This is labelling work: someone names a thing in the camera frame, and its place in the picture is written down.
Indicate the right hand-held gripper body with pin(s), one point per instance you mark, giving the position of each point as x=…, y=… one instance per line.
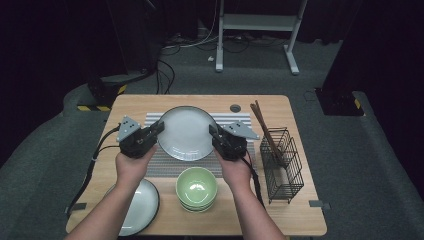
x=231, y=146

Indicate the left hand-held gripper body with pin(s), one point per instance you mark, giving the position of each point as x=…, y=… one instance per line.
x=135, y=143

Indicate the white plate dark rim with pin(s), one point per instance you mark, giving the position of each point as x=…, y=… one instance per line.
x=186, y=133
x=146, y=206

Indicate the brown wooden chopstick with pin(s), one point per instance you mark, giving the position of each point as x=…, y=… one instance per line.
x=263, y=128
x=267, y=125
x=257, y=117
x=262, y=113

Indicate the person's left hand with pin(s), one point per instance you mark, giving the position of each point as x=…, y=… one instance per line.
x=133, y=170

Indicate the person's right hand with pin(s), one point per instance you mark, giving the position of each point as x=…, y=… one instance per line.
x=236, y=173

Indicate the grey round table grommet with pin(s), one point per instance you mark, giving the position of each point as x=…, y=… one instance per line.
x=235, y=108

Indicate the grey striped placemat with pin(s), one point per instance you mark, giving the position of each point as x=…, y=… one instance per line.
x=166, y=168

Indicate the black stand base yellow stripes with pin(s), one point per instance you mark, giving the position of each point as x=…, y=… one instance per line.
x=338, y=103
x=100, y=93

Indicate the grey tape strip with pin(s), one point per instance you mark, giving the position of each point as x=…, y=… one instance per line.
x=80, y=206
x=318, y=204

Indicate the black equipment column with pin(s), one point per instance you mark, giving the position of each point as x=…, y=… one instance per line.
x=140, y=40

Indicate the dark curtain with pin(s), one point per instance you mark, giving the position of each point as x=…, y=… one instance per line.
x=393, y=50
x=40, y=50

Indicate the white metal stand frame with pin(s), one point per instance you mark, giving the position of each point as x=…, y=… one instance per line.
x=260, y=22

